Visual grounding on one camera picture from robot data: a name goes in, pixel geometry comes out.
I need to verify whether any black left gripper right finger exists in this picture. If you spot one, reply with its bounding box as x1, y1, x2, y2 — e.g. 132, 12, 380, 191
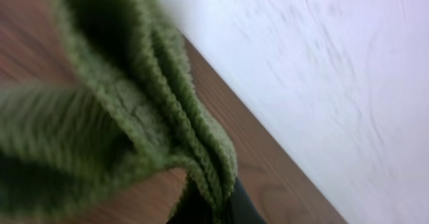
228, 178, 266, 224

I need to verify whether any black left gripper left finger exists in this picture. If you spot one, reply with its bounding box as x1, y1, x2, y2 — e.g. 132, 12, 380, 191
167, 177, 213, 224

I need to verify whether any light green microfiber cloth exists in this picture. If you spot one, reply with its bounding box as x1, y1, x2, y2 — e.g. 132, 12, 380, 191
1, 0, 237, 223

